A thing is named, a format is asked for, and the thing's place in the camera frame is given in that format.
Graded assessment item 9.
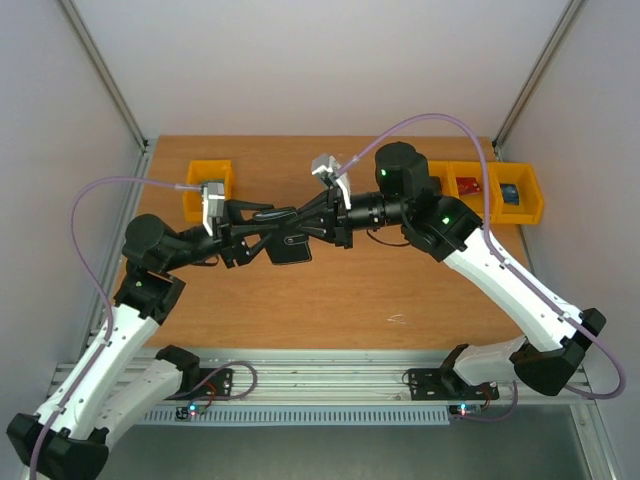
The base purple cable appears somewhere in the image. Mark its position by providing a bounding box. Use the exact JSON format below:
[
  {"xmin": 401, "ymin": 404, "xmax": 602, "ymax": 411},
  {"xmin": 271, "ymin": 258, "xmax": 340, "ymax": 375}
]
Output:
[
  {"xmin": 191, "ymin": 360, "xmax": 259, "ymax": 403},
  {"xmin": 457, "ymin": 380, "xmax": 520, "ymax": 424}
]

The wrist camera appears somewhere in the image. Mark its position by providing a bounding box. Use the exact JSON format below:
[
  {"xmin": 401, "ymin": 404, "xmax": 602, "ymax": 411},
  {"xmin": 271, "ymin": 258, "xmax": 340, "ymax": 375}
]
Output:
[
  {"xmin": 311, "ymin": 153, "xmax": 352, "ymax": 210},
  {"xmin": 201, "ymin": 182, "xmax": 226, "ymax": 237}
]

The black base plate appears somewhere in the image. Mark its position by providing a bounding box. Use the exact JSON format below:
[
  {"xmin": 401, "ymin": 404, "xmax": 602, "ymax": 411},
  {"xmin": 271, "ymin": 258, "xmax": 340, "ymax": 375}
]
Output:
[
  {"xmin": 168, "ymin": 368, "xmax": 234, "ymax": 401},
  {"xmin": 401, "ymin": 368, "xmax": 500, "ymax": 402}
]

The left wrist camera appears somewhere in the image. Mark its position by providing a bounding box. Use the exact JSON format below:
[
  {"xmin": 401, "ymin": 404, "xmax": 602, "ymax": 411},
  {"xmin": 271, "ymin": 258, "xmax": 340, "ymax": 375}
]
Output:
[{"xmin": 201, "ymin": 182, "xmax": 226, "ymax": 237}]

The aluminium rail frame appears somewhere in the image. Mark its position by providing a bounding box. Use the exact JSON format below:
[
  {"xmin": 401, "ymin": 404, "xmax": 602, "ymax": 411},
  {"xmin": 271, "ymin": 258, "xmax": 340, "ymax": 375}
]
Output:
[{"xmin": 47, "ymin": 347, "xmax": 596, "ymax": 407}]

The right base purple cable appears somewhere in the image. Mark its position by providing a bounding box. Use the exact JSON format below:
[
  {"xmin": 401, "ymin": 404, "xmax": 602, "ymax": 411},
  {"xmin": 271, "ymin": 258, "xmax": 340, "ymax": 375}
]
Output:
[{"xmin": 457, "ymin": 380, "xmax": 520, "ymax": 424}]

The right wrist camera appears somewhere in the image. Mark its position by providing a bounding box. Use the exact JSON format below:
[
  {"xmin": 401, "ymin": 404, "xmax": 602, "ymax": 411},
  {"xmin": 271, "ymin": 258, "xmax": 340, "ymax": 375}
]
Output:
[{"xmin": 311, "ymin": 153, "xmax": 352, "ymax": 210}]

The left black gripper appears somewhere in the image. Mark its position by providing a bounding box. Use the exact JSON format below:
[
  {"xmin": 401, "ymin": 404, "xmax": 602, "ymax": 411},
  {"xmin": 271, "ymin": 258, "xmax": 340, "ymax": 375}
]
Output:
[{"xmin": 162, "ymin": 198, "xmax": 281, "ymax": 272}]

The grey slotted cable duct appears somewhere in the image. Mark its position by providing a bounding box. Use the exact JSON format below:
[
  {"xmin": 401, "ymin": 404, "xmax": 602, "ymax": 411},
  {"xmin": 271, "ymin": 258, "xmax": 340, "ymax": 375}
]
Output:
[{"xmin": 138, "ymin": 405, "xmax": 449, "ymax": 427}]

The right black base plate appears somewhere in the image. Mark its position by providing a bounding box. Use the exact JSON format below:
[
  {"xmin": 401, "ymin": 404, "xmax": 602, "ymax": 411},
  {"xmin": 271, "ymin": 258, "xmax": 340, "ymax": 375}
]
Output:
[{"xmin": 401, "ymin": 368, "xmax": 500, "ymax": 402}]

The green card in bin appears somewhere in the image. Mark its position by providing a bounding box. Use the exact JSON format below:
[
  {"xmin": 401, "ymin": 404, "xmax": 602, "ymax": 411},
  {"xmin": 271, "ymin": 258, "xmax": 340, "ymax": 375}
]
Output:
[{"xmin": 207, "ymin": 179, "xmax": 225, "ymax": 188}]

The yellow bin with blue card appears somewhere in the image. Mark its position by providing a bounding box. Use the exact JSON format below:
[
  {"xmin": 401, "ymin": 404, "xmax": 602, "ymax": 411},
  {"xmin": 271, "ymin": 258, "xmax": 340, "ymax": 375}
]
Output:
[{"xmin": 489, "ymin": 162, "xmax": 544, "ymax": 225}]

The blue card in bin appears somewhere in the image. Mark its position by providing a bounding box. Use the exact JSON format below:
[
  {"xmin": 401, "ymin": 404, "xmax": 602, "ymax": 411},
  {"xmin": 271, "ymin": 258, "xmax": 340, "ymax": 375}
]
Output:
[{"xmin": 500, "ymin": 183, "xmax": 520, "ymax": 206}]

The yellow bin with black card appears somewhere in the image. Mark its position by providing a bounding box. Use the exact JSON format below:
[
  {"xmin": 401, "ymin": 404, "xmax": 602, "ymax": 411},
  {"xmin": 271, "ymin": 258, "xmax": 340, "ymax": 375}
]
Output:
[{"xmin": 428, "ymin": 160, "xmax": 456, "ymax": 196}]

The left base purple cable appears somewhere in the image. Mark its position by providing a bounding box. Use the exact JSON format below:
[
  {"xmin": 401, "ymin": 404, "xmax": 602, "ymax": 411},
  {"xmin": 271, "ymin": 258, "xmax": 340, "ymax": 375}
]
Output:
[{"xmin": 191, "ymin": 360, "xmax": 259, "ymax": 403}]

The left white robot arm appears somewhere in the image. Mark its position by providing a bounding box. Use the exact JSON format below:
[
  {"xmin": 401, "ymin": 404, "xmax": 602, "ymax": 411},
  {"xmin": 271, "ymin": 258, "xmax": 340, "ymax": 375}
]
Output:
[{"xmin": 7, "ymin": 200, "xmax": 275, "ymax": 479}]

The black leather card holder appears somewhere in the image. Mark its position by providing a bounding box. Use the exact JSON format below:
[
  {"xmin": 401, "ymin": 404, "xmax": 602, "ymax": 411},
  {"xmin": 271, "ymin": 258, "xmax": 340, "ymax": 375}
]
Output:
[{"xmin": 252, "ymin": 207, "xmax": 312, "ymax": 265}]

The yellow bin with red card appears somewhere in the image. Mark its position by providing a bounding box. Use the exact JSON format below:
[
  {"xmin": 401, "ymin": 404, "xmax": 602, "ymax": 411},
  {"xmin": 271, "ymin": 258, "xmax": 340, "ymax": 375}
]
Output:
[{"xmin": 449, "ymin": 161, "xmax": 497, "ymax": 217}]

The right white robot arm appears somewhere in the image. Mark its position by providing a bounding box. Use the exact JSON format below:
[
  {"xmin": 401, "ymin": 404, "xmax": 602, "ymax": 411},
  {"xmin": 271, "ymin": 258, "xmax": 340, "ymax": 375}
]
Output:
[{"xmin": 298, "ymin": 142, "xmax": 606, "ymax": 398}]

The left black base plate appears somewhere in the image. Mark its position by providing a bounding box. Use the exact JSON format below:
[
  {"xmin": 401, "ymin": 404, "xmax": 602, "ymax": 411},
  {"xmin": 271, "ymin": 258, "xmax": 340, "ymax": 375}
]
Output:
[{"xmin": 168, "ymin": 368, "xmax": 234, "ymax": 401}]

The left yellow bin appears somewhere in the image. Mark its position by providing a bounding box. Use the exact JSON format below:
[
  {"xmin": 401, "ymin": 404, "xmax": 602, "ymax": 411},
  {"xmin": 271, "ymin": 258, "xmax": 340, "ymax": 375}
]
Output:
[{"xmin": 182, "ymin": 159, "xmax": 235, "ymax": 224}]

